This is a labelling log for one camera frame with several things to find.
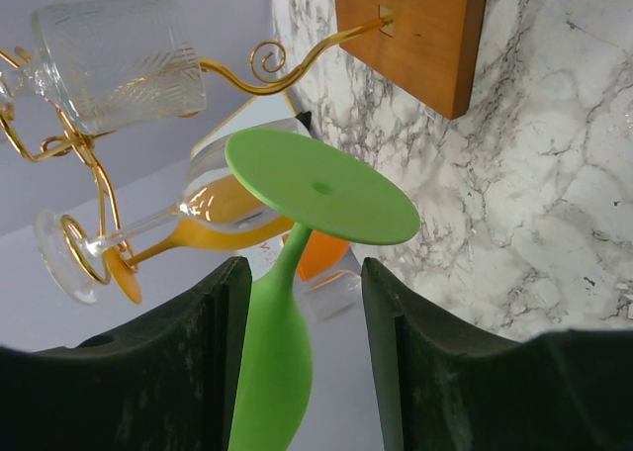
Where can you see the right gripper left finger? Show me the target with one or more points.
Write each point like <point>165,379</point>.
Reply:
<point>165,380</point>

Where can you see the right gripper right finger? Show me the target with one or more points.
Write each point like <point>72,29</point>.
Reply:
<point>444,384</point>

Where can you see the yellow plastic goblet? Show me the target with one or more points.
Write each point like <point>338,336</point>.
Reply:
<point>220,216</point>

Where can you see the clear round wine glass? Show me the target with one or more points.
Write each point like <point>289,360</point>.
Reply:
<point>76,261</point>

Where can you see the green plastic goblet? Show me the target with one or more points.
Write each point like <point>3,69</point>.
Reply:
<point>321,189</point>

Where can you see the clear patterned stemmed glass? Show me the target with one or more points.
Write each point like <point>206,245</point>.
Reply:
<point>110,64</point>

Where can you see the clear glass near whiteboard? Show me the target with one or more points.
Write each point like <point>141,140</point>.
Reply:
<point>330,294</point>

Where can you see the white framed whiteboard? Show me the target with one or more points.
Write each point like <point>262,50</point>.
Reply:
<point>262,246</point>

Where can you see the orange plastic goblet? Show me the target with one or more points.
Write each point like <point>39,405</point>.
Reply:
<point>321,253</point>

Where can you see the gold wire wine glass rack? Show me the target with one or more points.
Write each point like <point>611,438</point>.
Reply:
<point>426,47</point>

